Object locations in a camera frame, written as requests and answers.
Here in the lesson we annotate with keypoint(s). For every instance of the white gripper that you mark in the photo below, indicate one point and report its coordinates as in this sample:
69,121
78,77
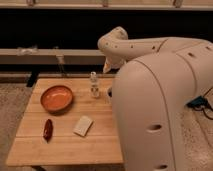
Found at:
112,63

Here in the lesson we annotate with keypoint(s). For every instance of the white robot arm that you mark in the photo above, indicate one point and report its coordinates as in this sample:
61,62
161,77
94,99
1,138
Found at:
156,78

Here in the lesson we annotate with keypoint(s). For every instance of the white ceramic cup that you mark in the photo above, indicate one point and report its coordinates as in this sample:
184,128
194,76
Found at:
109,92

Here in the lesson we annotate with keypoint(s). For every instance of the orange ceramic bowl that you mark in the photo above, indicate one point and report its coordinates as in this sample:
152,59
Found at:
56,98

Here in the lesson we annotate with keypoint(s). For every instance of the clear plastic bottle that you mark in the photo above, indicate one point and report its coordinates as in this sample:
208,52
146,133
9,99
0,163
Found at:
94,85

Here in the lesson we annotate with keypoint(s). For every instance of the white sponge block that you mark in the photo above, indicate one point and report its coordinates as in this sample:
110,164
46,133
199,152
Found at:
82,126

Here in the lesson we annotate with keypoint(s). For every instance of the wooden table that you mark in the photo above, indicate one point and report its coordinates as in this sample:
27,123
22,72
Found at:
99,146

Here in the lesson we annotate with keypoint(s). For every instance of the dark red chili pepper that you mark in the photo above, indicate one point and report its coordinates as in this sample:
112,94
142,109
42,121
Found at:
48,130

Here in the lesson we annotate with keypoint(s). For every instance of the teal power tool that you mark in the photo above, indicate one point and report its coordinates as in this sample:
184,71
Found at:
198,102

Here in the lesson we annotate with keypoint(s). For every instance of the grey metal rail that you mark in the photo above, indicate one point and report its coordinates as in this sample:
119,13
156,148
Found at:
51,56

